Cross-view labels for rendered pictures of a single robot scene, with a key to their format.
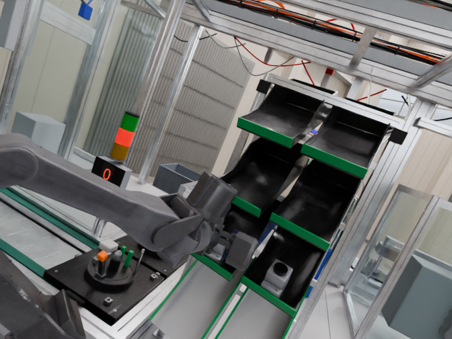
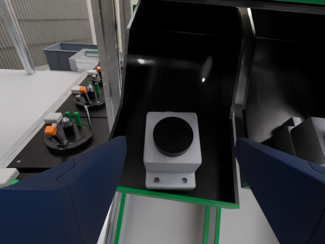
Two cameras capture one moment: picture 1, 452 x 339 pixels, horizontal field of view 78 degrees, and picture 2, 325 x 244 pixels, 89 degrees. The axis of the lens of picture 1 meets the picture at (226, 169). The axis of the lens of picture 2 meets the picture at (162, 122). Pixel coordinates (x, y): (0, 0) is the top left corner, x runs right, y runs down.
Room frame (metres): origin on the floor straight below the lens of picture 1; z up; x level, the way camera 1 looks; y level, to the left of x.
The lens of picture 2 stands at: (0.53, 0.00, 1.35)
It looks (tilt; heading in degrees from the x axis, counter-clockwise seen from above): 35 degrees down; 340
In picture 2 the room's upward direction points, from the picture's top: 5 degrees clockwise
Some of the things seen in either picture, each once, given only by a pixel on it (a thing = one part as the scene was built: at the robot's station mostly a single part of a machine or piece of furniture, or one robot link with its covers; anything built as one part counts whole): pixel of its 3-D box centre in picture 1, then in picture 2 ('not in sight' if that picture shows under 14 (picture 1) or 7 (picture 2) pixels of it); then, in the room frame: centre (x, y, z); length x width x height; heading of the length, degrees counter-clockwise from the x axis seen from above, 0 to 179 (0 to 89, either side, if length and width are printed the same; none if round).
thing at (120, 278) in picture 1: (111, 272); not in sight; (0.75, 0.19, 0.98); 0.14 x 0.14 x 0.02
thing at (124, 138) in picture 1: (124, 136); not in sight; (0.91, 0.35, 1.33); 0.05 x 0.05 x 0.05
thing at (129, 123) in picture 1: (129, 122); not in sight; (0.91, 0.35, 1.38); 0.05 x 0.05 x 0.05
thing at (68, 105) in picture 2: not in sight; (91, 93); (1.23, 0.07, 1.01); 0.24 x 0.24 x 0.13; 76
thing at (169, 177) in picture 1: (189, 185); (80, 56); (2.89, 0.29, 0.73); 0.62 x 0.42 x 0.23; 76
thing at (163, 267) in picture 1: (160, 237); (67, 127); (1.00, 0.13, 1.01); 0.24 x 0.24 x 0.13; 76
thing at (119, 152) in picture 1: (120, 151); not in sight; (0.91, 0.35, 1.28); 0.05 x 0.05 x 0.05
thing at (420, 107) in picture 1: (386, 177); not in sight; (1.61, -0.85, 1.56); 0.09 x 0.04 x 1.39; 76
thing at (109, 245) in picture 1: (107, 248); (4, 179); (0.87, 0.26, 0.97); 0.05 x 0.05 x 0.04; 76
